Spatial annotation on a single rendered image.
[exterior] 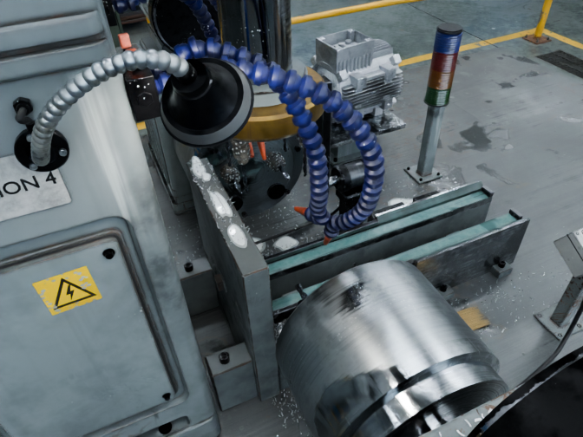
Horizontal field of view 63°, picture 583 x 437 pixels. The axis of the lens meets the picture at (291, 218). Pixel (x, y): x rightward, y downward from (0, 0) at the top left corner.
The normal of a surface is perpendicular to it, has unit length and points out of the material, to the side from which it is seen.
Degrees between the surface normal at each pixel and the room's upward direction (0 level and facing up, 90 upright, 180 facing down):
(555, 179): 0
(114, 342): 90
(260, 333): 90
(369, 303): 9
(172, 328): 90
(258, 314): 90
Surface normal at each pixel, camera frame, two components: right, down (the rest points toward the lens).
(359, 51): 0.51, 0.55
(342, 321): -0.46, -0.52
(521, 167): -0.03, -0.75
